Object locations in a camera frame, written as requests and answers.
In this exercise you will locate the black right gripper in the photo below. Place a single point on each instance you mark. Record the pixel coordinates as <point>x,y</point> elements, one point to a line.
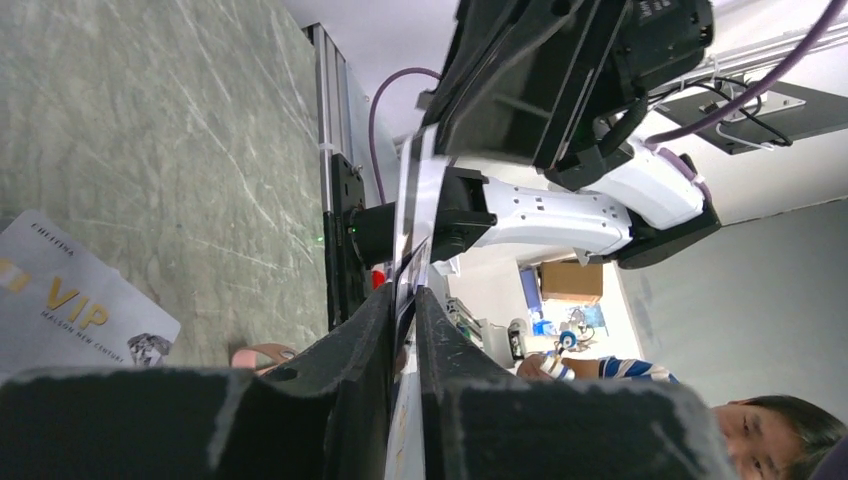
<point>522,76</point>

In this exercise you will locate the tan leather card holder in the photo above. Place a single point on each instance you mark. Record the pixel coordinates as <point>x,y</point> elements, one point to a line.
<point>262,358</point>

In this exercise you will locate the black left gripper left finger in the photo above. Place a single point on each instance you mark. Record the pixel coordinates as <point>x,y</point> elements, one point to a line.
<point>322,415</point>

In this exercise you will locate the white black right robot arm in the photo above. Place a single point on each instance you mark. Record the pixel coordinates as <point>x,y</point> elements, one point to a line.
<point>636,215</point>

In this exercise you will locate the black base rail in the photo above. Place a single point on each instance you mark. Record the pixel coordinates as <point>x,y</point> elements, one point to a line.
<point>343,177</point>

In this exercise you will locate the person behind the rig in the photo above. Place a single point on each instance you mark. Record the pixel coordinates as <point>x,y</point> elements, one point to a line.
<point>775,436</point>

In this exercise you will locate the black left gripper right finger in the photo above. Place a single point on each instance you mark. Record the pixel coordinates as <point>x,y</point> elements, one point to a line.
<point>482,422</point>

